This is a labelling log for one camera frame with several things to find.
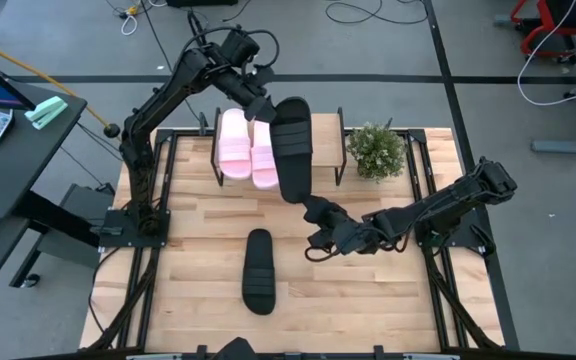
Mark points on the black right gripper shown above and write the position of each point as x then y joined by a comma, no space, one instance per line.
350,237

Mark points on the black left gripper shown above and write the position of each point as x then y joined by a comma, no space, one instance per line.
252,92

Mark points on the pink foam slide sandal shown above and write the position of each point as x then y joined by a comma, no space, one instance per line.
234,150
264,165

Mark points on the black foam slide sandal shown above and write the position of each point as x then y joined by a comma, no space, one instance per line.
293,150
259,275

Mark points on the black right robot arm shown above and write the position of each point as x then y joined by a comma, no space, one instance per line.
433,205

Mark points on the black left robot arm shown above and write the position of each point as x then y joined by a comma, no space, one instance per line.
168,92

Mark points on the green potted plant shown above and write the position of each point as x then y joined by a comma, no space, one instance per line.
377,150

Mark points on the black floor stand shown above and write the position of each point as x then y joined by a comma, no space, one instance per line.
193,20

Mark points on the black round plug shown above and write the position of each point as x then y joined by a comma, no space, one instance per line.
112,131

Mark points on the grey computer case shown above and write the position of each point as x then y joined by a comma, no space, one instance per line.
83,210

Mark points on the mint green stapler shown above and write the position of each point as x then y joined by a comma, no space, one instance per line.
45,111

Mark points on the yellow-tan long pole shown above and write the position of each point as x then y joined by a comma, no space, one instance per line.
38,75

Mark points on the black office desk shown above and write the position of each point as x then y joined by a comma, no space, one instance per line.
18,165

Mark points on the grey table base foot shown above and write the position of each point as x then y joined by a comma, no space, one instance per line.
568,146

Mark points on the red framed black chair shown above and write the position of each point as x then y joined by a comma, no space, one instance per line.
568,12

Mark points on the wooden shelf with black frame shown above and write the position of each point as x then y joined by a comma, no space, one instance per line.
325,140

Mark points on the black aluminium rig frame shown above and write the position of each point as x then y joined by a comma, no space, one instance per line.
416,135

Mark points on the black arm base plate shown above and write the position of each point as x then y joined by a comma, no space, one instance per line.
468,239
113,225

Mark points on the black table-level camera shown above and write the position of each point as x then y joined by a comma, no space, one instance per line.
238,350

